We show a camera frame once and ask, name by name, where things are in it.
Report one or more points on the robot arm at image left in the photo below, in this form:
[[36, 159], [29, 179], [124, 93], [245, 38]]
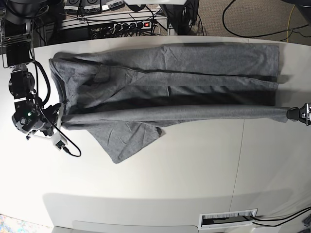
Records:
[[29, 84]]

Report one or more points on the grey T-shirt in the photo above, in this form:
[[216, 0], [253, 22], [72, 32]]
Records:
[[124, 98]]

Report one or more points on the black power strip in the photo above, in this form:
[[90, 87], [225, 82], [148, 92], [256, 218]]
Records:
[[116, 30]]

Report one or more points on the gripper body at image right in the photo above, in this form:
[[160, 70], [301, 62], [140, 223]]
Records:
[[299, 114]]

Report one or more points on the table cable grommet box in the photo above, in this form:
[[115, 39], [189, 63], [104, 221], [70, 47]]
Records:
[[226, 219]]

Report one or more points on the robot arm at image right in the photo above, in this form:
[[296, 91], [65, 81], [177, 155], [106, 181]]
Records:
[[309, 115]]

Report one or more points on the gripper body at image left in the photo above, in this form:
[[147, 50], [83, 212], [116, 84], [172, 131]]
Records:
[[28, 118]]

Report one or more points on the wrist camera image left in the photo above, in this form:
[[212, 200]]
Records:
[[59, 142]]

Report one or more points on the white equipment shelf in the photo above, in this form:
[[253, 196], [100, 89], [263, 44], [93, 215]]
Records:
[[121, 17]]

